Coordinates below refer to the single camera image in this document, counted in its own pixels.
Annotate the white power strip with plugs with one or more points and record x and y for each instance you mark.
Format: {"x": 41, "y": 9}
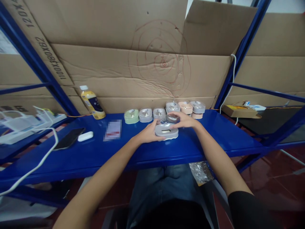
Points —
{"x": 51, "y": 118}

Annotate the grey oval soap box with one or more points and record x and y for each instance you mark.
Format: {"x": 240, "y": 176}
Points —
{"x": 166, "y": 133}

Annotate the flat brown cardboard box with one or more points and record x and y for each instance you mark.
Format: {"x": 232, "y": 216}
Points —
{"x": 239, "y": 112}

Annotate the white earbuds case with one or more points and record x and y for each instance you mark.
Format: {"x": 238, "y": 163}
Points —
{"x": 85, "y": 136}

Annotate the white power strip with chargers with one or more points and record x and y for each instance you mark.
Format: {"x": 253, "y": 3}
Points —
{"x": 16, "y": 130}

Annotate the person's legs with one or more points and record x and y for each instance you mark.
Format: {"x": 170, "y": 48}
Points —
{"x": 164, "y": 186}

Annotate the large cardboard sheet with scribbles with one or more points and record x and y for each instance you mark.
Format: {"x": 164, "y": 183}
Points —
{"x": 114, "y": 59}

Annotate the person's right hand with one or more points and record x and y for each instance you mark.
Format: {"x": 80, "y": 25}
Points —
{"x": 190, "y": 121}

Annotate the plain cardboard sheet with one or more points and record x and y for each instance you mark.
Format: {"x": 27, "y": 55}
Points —
{"x": 214, "y": 28}

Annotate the row of pastel soap boxes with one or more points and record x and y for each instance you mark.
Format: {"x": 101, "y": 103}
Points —
{"x": 145, "y": 115}

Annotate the clear plastic lid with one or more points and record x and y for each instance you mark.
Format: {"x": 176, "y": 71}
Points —
{"x": 172, "y": 118}

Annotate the person's left hand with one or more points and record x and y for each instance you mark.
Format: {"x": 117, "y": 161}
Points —
{"x": 146, "y": 134}

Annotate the blue metal shelving rack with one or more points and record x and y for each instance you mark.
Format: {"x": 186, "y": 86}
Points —
{"x": 240, "y": 71}

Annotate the person's body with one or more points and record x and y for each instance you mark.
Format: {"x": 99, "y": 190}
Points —
{"x": 181, "y": 214}

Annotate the white and blue box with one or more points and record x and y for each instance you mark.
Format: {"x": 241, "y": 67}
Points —
{"x": 256, "y": 106}

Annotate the black smartphone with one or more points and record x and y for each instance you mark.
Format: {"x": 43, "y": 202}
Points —
{"x": 69, "y": 138}

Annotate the clear plastic bag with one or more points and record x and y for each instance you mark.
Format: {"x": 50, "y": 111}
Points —
{"x": 201, "y": 173}

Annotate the cardboard sheets behind rack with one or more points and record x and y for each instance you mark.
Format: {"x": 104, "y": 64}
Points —
{"x": 271, "y": 54}

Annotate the yellow drink bottle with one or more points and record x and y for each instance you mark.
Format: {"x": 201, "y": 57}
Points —
{"x": 93, "y": 105}

